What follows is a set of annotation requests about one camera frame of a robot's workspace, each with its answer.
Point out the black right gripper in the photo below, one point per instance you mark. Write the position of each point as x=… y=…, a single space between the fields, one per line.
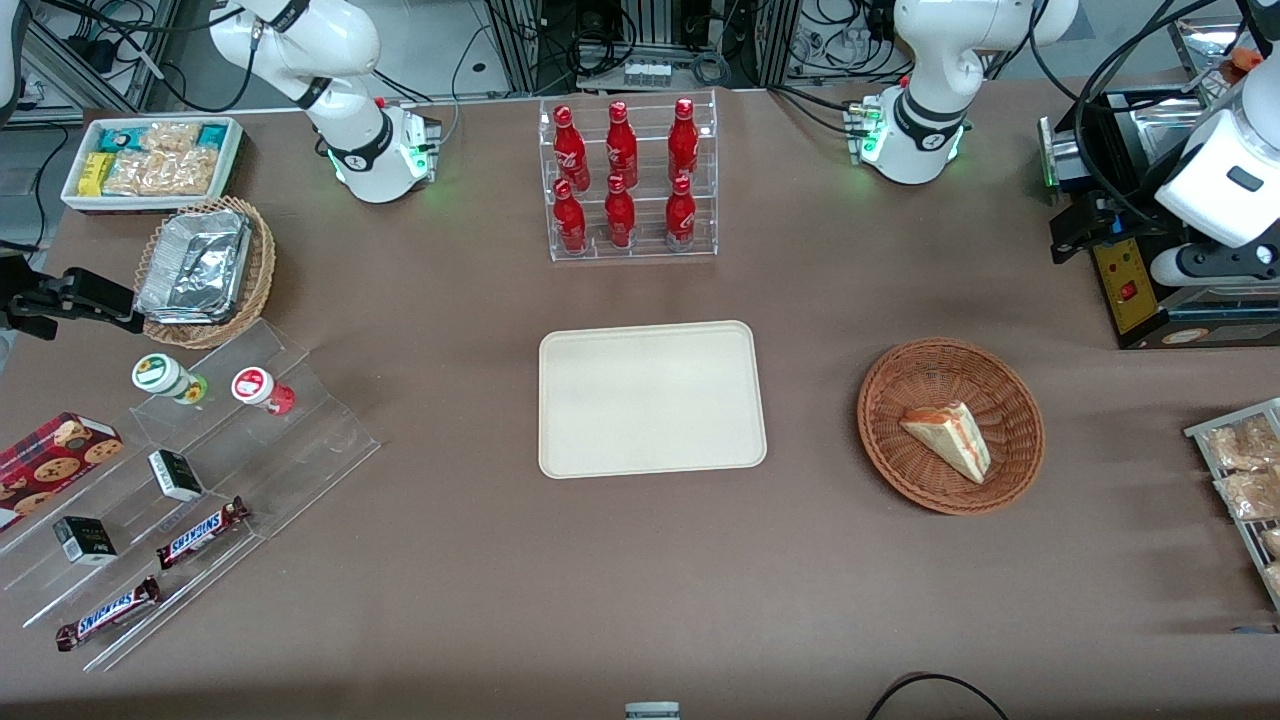
x=62 y=296

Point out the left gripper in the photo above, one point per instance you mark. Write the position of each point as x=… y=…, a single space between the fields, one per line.
x=1100 y=214

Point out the triangular sandwich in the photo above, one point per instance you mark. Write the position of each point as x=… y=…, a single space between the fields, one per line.
x=950 y=440

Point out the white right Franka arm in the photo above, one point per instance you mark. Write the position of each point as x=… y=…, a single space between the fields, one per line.
x=340 y=90

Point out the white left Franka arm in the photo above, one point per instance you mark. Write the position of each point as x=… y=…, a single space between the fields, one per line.
x=930 y=110

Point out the aluminium foil tray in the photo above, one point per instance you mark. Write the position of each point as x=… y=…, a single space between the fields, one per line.
x=195 y=265

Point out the light wicker basket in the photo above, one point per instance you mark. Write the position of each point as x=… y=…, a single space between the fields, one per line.
x=258 y=280

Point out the round brown wicker basket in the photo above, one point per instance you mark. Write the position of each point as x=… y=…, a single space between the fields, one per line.
x=900 y=470

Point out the cream plastic tray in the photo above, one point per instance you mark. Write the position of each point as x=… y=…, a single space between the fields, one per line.
x=650 y=400

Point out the black food warmer machine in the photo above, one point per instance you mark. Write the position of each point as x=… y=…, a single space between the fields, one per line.
x=1130 y=300

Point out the green lid snack cup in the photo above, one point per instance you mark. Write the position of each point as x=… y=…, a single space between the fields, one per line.
x=160 y=373

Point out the white snack bin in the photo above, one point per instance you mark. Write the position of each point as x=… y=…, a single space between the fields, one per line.
x=75 y=195

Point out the yellow snack packet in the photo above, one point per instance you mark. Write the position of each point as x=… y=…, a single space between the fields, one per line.
x=95 y=172

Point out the red plaid cookie box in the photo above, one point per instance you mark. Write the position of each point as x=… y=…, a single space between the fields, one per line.
x=50 y=465

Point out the red lid snack cup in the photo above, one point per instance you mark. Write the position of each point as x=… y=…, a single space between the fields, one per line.
x=255 y=385

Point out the small black box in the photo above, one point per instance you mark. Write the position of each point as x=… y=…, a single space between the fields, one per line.
x=176 y=475
x=85 y=540

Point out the clear acrylic stepped display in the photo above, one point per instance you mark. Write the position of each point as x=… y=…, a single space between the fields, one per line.
x=300 y=450

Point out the Snickers chocolate bar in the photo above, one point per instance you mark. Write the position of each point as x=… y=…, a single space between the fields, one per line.
x=200 y=533
x=108 y=613

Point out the clear bag of snacks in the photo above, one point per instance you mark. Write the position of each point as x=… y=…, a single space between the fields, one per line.
x=1250 y=495
x=1245 y=442

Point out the red cola bottle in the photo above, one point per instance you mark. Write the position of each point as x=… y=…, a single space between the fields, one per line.
x=619 y=215
x=569 y=145
x=621 y=145
x=680 y=215
x=683 y=140
x=570 y=220

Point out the clear acrylic bottle rack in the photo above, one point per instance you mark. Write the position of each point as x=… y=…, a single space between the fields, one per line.
x=645 y=250

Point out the white power strip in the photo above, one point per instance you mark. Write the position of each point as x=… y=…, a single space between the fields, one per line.
x=647 y=74

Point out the grey device edge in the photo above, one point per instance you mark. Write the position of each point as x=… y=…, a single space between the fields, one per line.
x=652 y=711

